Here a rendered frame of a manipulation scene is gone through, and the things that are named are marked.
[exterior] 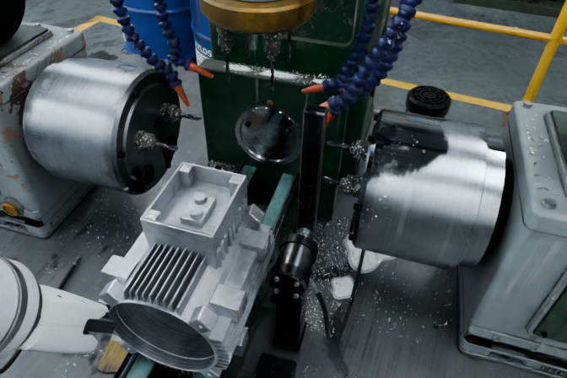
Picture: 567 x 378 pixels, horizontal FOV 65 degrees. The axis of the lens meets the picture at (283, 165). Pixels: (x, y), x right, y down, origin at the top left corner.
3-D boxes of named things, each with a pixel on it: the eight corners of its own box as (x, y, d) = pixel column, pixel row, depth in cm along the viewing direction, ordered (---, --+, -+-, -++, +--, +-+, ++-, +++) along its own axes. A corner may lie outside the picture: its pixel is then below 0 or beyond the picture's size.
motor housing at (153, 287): (175, 251, 81) (158, 172, 69) (275, 278, 77) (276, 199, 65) (113, 353, 67) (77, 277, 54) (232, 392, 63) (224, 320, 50)
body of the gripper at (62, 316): (-83, 338, 37) (11, 337, 48) (21, 375, 35) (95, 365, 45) (-40, 251, 39) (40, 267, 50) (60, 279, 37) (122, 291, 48)
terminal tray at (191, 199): (186, 196, 70) (180, 160, 66) (250, 210, 68) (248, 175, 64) (147, 254, 62) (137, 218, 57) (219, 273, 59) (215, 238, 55)
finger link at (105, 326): (43, 325, 41) (30, 314, 45) (122, 339, 45) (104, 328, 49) (48, 311, 41) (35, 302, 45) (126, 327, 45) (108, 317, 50)
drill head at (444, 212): (328, 175, 98) (340, 73, 82) (527, 216, 90) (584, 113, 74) (299, 264, 80) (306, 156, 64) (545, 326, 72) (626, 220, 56)
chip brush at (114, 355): (144, 273, 92) (143, 271, 91) (168, 277, 91) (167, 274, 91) (96, 371, 76) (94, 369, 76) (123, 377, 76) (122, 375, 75)
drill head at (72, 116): (67, 121, 112) (34, 24, 96) (202, 148, 104) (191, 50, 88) (-9, 186, 94) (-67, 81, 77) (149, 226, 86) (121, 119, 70)
